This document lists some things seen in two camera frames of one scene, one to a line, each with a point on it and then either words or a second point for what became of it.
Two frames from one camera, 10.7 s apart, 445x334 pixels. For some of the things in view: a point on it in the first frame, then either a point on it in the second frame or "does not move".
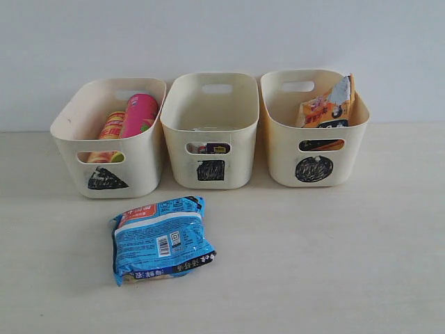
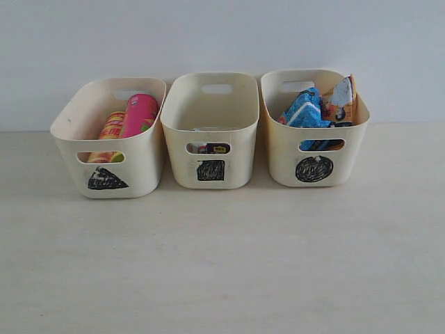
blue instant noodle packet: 162,239 → 304,110
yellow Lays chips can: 111,129 does not move
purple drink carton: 217,148 does not move
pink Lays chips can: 140,115 does not move
